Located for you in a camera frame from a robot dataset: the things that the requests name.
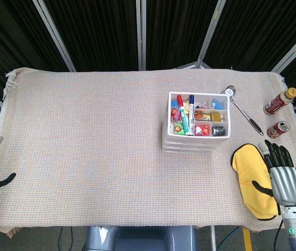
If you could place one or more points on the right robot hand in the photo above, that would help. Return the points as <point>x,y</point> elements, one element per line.
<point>286,183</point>

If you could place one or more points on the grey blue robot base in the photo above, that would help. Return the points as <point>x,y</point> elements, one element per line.
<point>137,238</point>

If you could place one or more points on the small blue object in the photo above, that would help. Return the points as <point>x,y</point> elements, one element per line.
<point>217,104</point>

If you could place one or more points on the clear plastic drawer organizer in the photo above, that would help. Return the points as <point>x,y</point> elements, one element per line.
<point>189,139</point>

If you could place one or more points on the yellow cleaning cloth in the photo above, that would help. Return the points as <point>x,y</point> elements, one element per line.
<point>247,167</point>

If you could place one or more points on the red drink can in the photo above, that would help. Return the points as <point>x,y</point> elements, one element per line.
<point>277,130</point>

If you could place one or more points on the yellow table leg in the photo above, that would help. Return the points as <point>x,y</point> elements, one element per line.
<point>247,239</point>

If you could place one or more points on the red bottle with yellow cap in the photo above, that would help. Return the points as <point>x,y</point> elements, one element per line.
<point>276,103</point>

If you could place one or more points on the small black item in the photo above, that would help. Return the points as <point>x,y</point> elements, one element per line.
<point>218,131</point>

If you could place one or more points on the grey metal table leg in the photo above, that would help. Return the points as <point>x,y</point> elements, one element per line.
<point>213,239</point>

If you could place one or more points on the red wrapped candies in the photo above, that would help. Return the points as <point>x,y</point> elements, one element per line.
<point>202,130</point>

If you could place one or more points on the beige woven tablecloth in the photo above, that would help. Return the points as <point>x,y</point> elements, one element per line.
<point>85,130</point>

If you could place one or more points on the clear wrapped candies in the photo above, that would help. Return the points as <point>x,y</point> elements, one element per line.
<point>203,105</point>

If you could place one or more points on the white marker with blue cap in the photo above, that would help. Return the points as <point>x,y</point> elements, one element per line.
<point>191,115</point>

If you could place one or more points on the orange green candy packet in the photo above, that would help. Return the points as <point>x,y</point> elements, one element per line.
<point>178,129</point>

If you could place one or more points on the green marker with red cap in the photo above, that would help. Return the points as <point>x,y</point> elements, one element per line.
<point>182,115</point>

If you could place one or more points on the yellow foam block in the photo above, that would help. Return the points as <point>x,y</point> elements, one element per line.
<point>186,107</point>

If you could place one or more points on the red pink candy packet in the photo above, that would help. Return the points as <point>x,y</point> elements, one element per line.
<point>175,114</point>

